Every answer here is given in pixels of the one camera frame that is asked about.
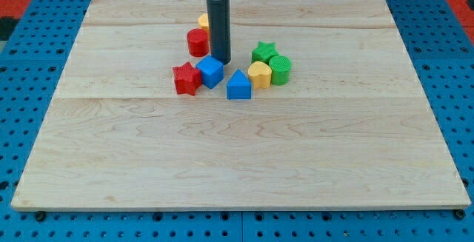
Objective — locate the light wooden board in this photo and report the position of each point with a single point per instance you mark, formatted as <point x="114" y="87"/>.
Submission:
<point x="351" y="130"/>

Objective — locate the blue cube block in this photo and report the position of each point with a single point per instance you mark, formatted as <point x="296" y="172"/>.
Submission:
<point x="212" y="71"/>

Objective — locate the yellow heart block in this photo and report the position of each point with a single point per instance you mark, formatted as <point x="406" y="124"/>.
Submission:
<point x="259" y="75"/>

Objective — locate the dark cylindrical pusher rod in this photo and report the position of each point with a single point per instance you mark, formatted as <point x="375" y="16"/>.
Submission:
<point x="219" y="26"/>

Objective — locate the red cylinder block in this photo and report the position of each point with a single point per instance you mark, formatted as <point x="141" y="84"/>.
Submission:
<point x="197" y="42"/>

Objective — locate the red star block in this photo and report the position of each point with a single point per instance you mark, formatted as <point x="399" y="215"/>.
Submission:
<point x="187" y="79"/>

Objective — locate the blue triangle block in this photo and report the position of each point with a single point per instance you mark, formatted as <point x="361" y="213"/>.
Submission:
<point x="239" y="86"/>

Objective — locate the green cylinder block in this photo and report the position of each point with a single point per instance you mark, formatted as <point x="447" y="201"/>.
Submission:
<point x="281" y="67"/>

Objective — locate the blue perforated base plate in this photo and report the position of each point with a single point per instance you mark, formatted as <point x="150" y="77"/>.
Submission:
<point x="36" y="52"/>

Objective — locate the yellow block behind rod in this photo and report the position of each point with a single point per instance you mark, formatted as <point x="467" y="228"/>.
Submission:
<point x="203" y="23"/>

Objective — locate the green star block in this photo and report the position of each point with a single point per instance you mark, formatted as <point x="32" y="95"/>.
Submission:
<point x="264" y="52"/>

